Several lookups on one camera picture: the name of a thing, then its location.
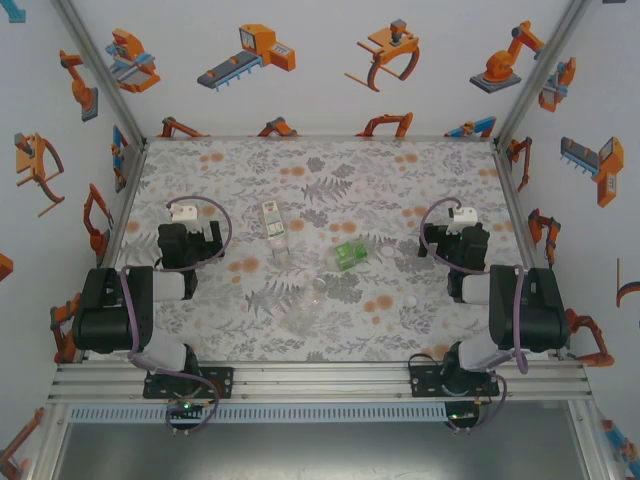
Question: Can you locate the slim bottle white green label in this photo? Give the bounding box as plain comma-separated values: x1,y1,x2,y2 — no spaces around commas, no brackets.
261,199,294,264

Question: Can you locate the green label soda water bottle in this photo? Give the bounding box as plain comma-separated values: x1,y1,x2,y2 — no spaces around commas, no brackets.
327,239,371,274

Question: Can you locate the clear unlabelled plastic bottle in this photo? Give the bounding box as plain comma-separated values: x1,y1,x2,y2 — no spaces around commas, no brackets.
282,277,331,336

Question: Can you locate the floral table mat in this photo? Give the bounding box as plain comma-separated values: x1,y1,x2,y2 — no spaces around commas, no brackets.
99,138,556,364

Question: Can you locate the grey metal panel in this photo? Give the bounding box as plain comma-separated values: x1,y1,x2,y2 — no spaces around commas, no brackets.
52,419,589,480

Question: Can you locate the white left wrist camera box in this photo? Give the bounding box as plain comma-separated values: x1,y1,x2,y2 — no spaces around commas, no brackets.
171,203,200,225

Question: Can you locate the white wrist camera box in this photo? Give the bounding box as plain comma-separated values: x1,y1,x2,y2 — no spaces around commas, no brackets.
448,207,479,236
171,203,200,225

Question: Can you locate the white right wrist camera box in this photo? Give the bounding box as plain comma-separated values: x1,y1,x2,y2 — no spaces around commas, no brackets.
448,207,479,236

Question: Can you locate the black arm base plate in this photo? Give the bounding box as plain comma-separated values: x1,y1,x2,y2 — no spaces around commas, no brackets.
408,366,503,400
143,366,236,400

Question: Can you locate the wide aluminium frame beam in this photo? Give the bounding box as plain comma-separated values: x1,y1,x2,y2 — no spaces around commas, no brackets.
47,360,594,404

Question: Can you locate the aluminium frame post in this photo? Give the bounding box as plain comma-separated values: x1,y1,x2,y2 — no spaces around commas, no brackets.
492,0,594,149
27,399,71,480
52,0,150,146
567,399,616,480

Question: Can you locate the white slotted cable duct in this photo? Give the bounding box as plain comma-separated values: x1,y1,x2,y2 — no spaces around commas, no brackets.
66,403,448,425

